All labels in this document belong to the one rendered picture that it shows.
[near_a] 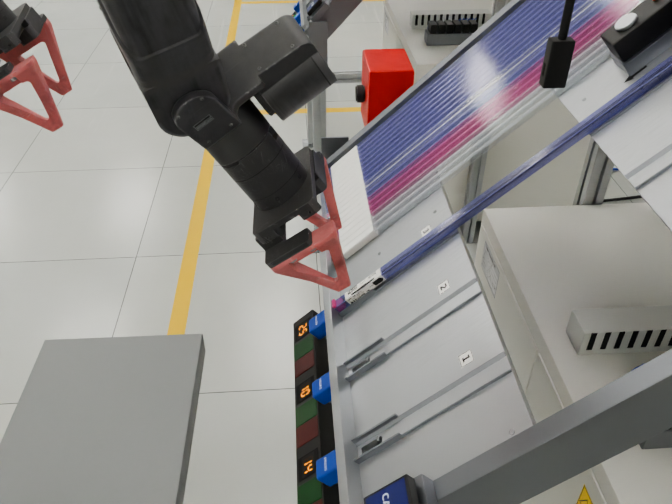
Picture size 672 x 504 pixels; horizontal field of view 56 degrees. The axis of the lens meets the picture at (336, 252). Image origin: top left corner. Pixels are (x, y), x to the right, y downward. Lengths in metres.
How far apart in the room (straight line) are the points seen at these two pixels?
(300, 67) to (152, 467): 0.54
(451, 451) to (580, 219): 0.74
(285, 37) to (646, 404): 0.40
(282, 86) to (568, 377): 0.60
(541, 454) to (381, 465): 0.17
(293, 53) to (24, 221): 2.09
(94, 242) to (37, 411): 1.41
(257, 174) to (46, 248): 1.85
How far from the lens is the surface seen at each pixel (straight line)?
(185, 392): 0.93
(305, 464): 0.76
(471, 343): 0.66
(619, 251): 1.21
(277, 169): 0.55
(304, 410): 0.81
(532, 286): 1.08
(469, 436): 0.61
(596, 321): 0.98
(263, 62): 0.51
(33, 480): 0.90
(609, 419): 0.55
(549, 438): 0.55
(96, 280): 2.15
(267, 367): 1.75
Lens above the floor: 1.29
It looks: 37 degrees down
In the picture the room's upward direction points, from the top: straight up
